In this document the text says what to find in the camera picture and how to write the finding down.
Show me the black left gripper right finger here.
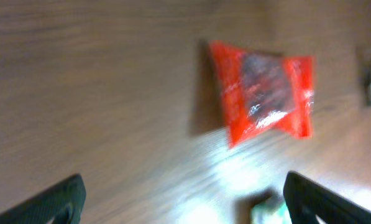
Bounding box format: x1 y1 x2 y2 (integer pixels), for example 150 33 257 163
283 171 371 224

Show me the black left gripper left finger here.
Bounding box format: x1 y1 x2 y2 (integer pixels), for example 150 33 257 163
0 174 86 224

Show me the teal tissue pack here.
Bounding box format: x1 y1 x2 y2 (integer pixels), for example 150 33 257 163
250 198 292 224

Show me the red snack bag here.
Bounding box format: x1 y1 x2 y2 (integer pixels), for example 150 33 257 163
208 41 314 148

